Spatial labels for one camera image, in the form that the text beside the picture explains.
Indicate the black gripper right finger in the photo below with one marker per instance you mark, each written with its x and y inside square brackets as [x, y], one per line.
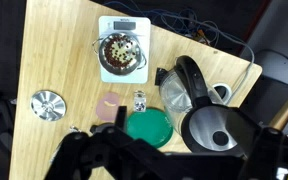
[267, 153]

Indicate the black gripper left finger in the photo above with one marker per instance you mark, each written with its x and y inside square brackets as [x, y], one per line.
[84, 156]

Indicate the clear black pepper container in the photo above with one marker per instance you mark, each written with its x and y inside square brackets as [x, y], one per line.
[139, 103]

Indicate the stainless steel pot lid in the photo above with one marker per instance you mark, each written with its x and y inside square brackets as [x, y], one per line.
[47, 106]

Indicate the pink bowl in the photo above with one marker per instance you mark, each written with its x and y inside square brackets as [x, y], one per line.
[105, 114]

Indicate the pale yellow food piece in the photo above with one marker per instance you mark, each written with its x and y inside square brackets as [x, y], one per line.
[109, 103]

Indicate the glass electric kettle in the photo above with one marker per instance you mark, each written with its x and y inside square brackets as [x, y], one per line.
[204, 128]

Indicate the green plate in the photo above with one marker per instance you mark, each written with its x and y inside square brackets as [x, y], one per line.
[149, 128]

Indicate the red beans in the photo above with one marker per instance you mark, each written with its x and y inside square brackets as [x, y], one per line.
[110, 56]

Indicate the silver digital kitchen scale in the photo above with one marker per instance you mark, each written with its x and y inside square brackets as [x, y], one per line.
[140, 25]

